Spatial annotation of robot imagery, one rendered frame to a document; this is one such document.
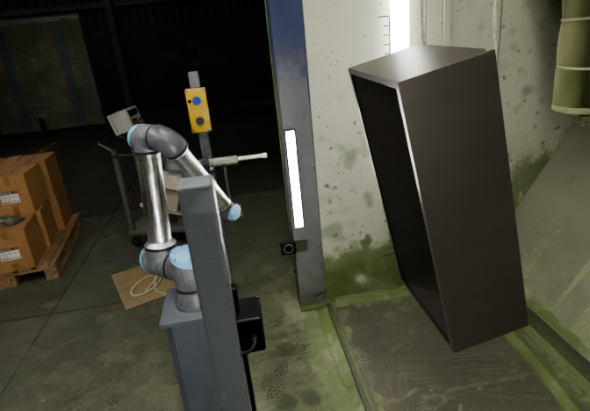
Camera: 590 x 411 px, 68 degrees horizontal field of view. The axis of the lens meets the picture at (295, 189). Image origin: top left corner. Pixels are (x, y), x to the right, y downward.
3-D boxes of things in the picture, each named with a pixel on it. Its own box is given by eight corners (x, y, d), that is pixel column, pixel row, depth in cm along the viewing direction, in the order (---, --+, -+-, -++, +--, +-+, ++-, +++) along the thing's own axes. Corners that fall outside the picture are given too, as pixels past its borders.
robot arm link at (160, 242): (164, 285, 208) (142, 126, 188) (140, 277, 217) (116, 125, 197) (187, 272, 220) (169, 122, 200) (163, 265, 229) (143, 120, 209)
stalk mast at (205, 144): (236, 300, 322) (197, 70, 265) (236, 306, 317) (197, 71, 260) (228, 302, 322) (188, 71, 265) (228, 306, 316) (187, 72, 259)
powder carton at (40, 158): (34, 188, 461) (24, 155, 448) (64, 183, 467) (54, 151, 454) (22, 200, 426) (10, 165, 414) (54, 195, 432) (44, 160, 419)
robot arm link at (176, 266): (192, 295, 200) (185, 261, 194) (166, 286, 209) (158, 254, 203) (214, 278, 212) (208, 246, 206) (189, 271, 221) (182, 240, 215)
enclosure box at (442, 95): (458, 259, 247) (419, 43, 203) (528, 325, 191) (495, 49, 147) (400, 280, 245) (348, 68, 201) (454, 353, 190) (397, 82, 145)
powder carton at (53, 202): (44, 219, 475) (33, 188, 462) (72, 214, 481) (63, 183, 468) (34, 234, 440) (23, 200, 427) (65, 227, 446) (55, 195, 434)
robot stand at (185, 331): (184, 431, 220) (158, 326, 198) (189, 385, 248) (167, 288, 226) (245, 420, 223) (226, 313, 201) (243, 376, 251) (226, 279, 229)
